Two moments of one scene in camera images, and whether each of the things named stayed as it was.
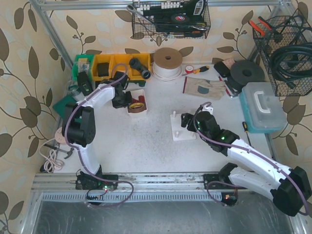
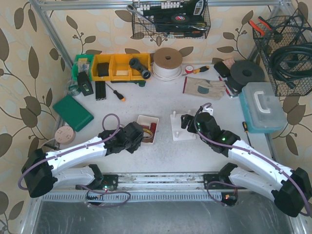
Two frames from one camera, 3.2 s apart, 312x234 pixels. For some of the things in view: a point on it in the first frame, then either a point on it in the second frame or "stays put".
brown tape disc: [59, 136] stays put
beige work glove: [213, 89] stays put
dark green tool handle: [222, 69] stays put
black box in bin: [103, 69] stays put
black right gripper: [190, 119] stays put
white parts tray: [138, 96] → [146, 120]
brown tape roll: [137, 107] → [145, 129]
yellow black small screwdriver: [202, 69] stays put
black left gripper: [121, 102] → [136, 145]
